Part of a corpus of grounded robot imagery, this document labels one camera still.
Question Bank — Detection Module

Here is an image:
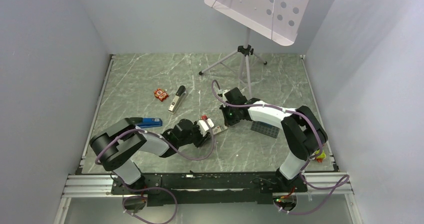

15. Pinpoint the black silver stapler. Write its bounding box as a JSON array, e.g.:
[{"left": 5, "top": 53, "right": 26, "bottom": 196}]
[{"left": 168, "top": 85, "right": 187, "bottom": 114}]

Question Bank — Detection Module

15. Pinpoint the white staple box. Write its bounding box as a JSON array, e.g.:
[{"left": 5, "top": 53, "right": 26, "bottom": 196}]
[{"left": 212, "top": 125, "right": 228, "bottom": 135}]

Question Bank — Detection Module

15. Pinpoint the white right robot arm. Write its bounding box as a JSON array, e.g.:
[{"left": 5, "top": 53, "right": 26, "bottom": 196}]
[{"left": 214, "top": 88, "right": 328, "bottom": 192}]

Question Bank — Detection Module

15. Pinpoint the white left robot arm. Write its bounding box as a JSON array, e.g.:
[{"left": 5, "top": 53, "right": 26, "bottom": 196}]
[{"left": 89, "top": 116, "right": 215, "bottom": 194}]

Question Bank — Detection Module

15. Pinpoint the blue black stapler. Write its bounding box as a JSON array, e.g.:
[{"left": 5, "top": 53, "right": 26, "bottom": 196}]
[{"left": 129, "top": 117, "right": 163, "bottom": 129}]

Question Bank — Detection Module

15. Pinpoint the dark grey lego baseplate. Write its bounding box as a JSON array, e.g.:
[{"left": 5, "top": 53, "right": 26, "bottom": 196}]
[{"left": 250, "top": 121, "right": 280, "bottom": 139}]

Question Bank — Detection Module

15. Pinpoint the red cartoon eraser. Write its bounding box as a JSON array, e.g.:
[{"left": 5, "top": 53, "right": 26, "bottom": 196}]
[{"left": 153, "top": 88, "right": 169, "bottom": 102}]

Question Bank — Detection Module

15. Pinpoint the colourful lego toy car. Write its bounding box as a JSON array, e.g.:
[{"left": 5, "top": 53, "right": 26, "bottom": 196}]
[{"left": 314, "top": 150, "right": 327, "bottom": 163}]

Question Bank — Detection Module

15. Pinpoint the white perforated music stand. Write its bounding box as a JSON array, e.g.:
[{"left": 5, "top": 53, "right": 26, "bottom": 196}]
[{"left": 199, "top": 0, "right": 309, "bottom": 94}]

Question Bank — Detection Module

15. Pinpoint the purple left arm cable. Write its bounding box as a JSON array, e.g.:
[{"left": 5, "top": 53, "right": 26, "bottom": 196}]
[{"left": 94, "top": 123, "right": 216, "bottom": 224}]

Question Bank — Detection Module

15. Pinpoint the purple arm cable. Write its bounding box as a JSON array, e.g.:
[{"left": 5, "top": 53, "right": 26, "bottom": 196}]
[
  {"left": 94, "top": 123, "right": 216, "bottom": 224},
  {"left": 211, "top": 79, "right": 350, "bottom": 216}
]

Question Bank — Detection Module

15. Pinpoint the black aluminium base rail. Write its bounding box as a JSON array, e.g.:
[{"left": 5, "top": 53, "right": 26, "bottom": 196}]
[{"left": 62, "top": 172, "right": 353, "bottom": 207}]

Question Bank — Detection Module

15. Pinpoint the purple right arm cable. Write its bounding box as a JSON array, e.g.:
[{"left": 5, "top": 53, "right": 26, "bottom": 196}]
[{"left": 211, "top": 79, "right": 350, "bottom": 216}]

